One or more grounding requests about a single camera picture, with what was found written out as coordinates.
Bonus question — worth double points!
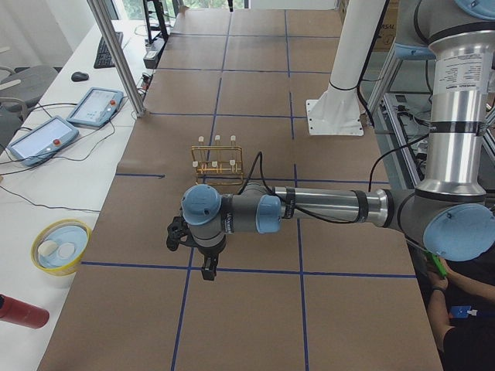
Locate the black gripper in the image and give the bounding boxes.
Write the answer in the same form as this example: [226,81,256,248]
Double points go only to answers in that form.
[193,235,227,281]

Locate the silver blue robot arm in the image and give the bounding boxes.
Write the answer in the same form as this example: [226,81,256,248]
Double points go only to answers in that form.
[166,1,494,281]

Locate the yellow rimmed bowl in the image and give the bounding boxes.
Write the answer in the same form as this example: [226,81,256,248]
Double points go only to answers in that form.
[30,219,92,277]

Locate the far blue teach pendant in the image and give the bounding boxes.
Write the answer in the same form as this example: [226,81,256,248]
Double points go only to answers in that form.
[67,87,124,128]

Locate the blue teach pendant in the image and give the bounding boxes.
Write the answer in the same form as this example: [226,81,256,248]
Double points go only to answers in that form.
[7,116,79,166]
[67,87,124,128]

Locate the red cylinder bottle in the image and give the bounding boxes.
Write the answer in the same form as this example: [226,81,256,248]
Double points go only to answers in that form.
[1,294,50,328]

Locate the near blue teach pendant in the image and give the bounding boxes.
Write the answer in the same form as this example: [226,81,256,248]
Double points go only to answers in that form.
[7,116,79,166]

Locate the black computer mouse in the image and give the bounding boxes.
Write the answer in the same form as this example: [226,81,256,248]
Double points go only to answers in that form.
[70,71,89,82]

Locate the black keyboard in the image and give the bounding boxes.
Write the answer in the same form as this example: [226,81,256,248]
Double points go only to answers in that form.
[94,37,114,69]

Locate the seated person in black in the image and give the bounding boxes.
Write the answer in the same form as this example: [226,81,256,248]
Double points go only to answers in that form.
[427,253,494,370]

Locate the grey office chair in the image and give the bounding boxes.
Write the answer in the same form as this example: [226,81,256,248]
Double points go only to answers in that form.
[1,65,58,147]

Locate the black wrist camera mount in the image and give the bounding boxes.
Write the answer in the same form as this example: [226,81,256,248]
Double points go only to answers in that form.
[166,216,189,251]

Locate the gold wire cup holder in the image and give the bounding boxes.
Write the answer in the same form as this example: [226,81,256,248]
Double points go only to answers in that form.
[191,134,244,186]

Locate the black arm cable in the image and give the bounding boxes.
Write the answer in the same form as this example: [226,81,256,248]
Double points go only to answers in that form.
[236,151,430,225]

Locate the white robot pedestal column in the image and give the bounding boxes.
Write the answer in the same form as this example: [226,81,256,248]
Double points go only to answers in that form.
[306,0,388,136]

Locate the green handled tool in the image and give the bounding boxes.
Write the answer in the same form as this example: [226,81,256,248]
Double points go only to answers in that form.
[424,251,447,278]

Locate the aluminium frame post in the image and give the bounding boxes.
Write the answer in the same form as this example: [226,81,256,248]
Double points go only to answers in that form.
[87,0,145,117]

